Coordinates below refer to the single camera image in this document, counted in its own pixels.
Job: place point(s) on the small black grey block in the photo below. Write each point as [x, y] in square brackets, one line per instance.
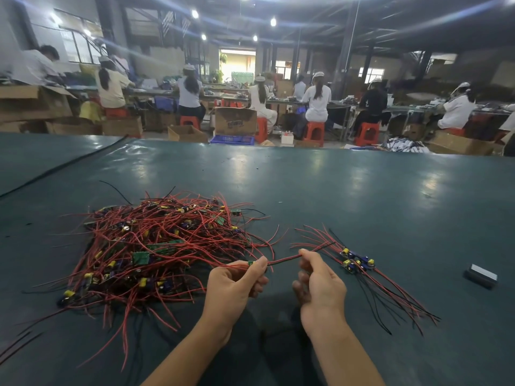
[480, 275]

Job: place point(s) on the grid window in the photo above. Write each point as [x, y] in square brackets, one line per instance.
[79, 45]

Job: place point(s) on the yellow sack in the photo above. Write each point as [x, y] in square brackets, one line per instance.
[90, 112]

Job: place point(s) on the blue plastic crate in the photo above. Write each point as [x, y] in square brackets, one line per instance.
[232, 140]

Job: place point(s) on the red plastic stool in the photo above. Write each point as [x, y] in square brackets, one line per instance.
[190, 122]
[368, 134]
[261, 129]
[116, 113]
[455, 132]
[315, 132]

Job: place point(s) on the person's left hand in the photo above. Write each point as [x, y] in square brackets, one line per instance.
[232, 297]

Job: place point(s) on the heap of black white items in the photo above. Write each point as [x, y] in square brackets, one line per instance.
[405, 144]

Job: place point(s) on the dark green table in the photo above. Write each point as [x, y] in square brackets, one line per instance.
[418, 205]

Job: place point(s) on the person's right hand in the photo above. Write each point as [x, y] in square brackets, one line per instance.
[322, 293]

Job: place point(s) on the person's right forearm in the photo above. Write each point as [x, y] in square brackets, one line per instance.
[344, 357]

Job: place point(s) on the large open cardboard box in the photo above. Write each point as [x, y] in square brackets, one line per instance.
[32, 103]

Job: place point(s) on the person's left forearm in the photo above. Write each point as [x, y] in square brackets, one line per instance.
[185, 362]

